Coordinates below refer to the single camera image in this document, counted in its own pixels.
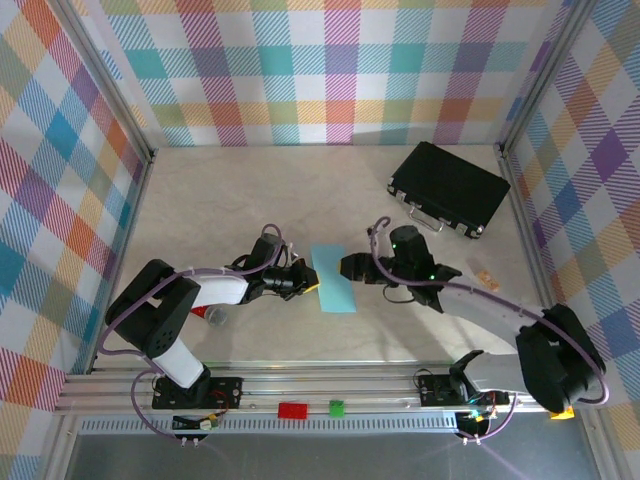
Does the light blue paper sheet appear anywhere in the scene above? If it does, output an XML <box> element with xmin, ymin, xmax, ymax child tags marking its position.
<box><xmin>309</xmin><ymin>243</ymin><xmax>359</xmax><ymax>315</ymax></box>

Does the red marker with clear cap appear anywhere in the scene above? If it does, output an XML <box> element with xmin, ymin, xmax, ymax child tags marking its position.
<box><xmin>191</xmin><ymin>305</ymin><xmax>229</xmax><ymax>329</ymax></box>

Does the black briefcase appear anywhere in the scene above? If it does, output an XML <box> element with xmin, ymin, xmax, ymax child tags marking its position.
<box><xmin>387</xmin><ymin>140</ymin><xmax>512</xmax><ymax>242</ymax></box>

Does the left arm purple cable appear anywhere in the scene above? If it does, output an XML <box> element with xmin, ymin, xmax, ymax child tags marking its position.
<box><xmin>99</xmin><ymin>223</ymin><xmax>296</xmax><ymax>444</ymax></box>

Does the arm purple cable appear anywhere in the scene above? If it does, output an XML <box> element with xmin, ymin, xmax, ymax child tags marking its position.
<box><xmin>99</xmin><ymin>223</ymin><xmax>296</xmax><ymax>444</ymax></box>
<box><xmin>367</xmin><ymin>215</ymin><xmax>611</xmax><ymax>444</ymax></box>

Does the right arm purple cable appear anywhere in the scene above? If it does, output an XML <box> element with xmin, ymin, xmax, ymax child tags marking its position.
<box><xmin>367</xmin><ymin>215</ymin><xmax>611</xmax><ymax>444</ymax></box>

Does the long aluminium base rail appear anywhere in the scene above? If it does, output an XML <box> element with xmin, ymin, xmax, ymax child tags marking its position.
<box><xmin>53</xmin><ymin>367</ymin><xmax>604</xmax><ymax>416</ymax></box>

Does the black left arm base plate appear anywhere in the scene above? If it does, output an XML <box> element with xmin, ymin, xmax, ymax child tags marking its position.
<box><xmin>151</xmin><ymin>375</ymin><xmax>245</xmax><ymax>411</ymax></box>

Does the aluminium side rail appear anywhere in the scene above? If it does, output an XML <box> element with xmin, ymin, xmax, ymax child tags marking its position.
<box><xmin>497</xmin><ymin>143</ymin><xmax>571</xmax><ymax>369</ymax></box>

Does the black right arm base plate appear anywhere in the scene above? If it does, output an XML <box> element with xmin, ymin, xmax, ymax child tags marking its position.
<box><xmin>417</xmin><ymin>372</ymin><xmax>512</xmax><ymax>407</ymax></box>

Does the slotted grey cable duct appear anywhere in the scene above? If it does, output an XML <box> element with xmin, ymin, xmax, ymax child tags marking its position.
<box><xmin>77</xmin><ymin>417</ymin><xmax>464</xmax><ymax>437</ymax></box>

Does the small wired connector board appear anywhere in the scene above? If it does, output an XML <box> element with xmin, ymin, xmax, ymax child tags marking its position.
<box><xmin>457</xmin><ymin>407</ymin><xmax>497</xmax><ymax>426</ymax></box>
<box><xmin>172</xmin><ymin>412</ymin><xmax>222</xmax><ymax>432</ymax></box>

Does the aluminium corner post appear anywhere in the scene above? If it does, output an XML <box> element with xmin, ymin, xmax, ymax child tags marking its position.
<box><xmin>47</xmin><ymin>0</ymin><xmax>157</xmax><ymax>166</ymax></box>
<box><xmin>494</xmin><ymin>0</ymin><xmax>599</xmax><ymax>159</ymax></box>

